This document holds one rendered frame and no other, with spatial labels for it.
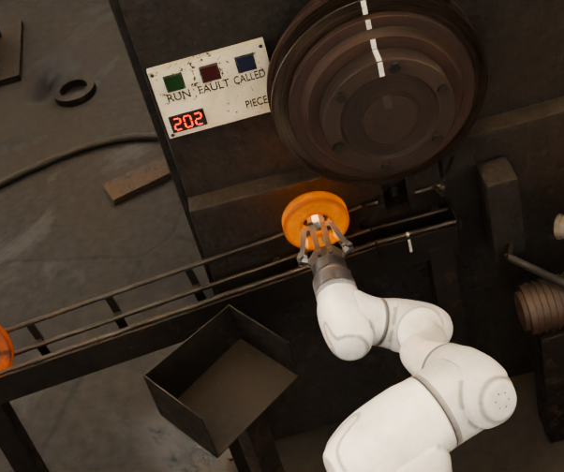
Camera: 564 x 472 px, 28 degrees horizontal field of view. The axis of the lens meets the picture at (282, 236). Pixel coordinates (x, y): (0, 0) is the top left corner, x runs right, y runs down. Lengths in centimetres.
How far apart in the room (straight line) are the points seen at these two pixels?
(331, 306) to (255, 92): 53
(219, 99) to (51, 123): 236
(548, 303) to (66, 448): 151
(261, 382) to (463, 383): 88
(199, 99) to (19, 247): 184
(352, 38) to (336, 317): 56
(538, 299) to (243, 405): 74
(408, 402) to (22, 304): 239
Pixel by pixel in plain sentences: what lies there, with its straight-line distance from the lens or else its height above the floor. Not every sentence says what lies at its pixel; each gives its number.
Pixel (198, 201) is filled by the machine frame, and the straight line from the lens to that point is 267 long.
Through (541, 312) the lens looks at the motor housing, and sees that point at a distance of 274.
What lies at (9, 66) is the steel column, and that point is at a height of 3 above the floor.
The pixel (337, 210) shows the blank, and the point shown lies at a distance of 256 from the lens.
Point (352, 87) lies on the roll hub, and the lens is 229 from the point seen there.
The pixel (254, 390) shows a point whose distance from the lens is 257.
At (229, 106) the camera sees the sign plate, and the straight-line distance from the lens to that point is 253.
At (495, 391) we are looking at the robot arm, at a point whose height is 113.
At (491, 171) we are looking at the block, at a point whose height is 80.
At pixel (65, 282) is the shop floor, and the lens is 399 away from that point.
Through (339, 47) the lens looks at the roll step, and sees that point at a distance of 231.
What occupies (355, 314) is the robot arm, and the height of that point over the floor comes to 87.
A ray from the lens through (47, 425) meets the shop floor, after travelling 355.
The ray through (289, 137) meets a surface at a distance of 244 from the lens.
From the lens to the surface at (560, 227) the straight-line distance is 268.
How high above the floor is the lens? 249
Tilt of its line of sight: 40 degrees down
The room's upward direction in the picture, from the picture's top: 16 degrees counter-clockwise
